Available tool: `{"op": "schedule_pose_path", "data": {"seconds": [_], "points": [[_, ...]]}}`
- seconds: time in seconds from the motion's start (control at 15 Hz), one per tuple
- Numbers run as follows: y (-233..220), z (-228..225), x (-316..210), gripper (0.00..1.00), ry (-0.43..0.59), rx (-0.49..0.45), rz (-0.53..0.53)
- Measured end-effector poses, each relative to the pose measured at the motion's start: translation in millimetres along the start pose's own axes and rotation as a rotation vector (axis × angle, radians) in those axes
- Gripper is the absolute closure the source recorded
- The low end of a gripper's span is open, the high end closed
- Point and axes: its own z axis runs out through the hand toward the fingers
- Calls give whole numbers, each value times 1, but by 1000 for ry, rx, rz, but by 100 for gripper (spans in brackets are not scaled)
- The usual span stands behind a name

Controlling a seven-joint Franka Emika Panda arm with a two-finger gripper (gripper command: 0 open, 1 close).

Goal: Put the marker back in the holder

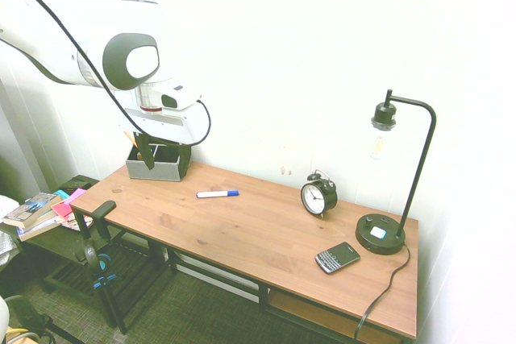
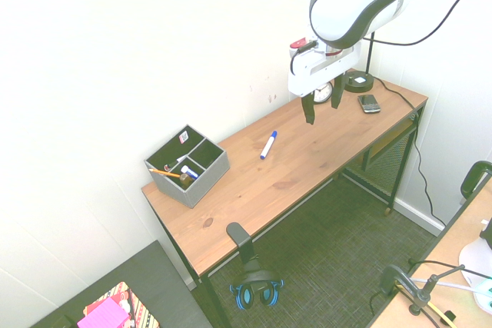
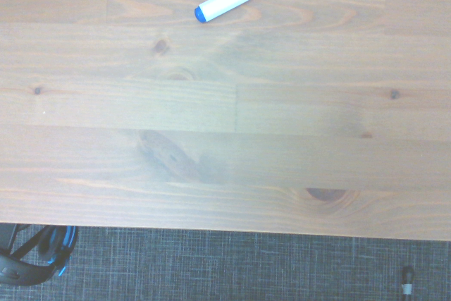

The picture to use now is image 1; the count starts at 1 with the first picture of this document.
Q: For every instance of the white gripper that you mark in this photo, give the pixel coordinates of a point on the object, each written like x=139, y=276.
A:
x=169, y=126

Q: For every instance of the white marker with blue cap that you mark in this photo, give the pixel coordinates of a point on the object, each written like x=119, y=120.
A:
x=215, y=194

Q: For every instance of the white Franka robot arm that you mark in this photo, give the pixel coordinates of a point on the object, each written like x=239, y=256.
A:
x=129, y=62

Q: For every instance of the grey fabric desk holder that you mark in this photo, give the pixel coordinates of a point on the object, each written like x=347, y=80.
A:
x=153, y=172

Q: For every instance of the orange pencil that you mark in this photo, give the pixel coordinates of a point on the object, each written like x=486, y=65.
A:
x=130, y=138

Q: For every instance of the black headphone hook clamp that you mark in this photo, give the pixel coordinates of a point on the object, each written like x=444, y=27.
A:
x=102, y=209

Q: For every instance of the pink sticky note pad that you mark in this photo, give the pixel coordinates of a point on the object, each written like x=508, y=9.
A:
x=68, y=203

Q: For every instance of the patterned striped notebook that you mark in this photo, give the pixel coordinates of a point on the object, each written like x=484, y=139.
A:
x=74, y=223

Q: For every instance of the black and blue headphones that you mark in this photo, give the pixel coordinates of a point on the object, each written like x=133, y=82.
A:
x=91, y=256

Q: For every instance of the black side table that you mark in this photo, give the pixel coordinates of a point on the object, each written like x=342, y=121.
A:
x=60, y=244

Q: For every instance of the thick paperback book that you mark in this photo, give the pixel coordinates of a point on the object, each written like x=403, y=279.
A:
x=32, y=209

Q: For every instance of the thin beige book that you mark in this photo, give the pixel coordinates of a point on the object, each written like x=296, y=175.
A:
x=38, y=231

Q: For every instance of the black twin-bell alarm clock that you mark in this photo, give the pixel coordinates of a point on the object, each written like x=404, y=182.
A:
x=318, y=197

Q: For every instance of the silver foil bag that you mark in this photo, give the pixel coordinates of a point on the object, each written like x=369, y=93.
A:
x=7, y=235

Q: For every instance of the black keypad phone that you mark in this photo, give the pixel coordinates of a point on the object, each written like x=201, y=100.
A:
x=338, y=257

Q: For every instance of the clear glass light bulb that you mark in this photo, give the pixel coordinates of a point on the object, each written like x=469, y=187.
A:
x=378, y=146

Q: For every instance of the black metal desk lamp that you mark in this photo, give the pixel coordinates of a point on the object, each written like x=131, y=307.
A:
x=379, y=241

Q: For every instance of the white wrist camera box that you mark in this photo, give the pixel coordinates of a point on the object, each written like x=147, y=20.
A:
x=179, y=96

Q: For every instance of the wooden desk with black frame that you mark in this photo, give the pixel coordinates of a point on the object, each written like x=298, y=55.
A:
x=242, y=231

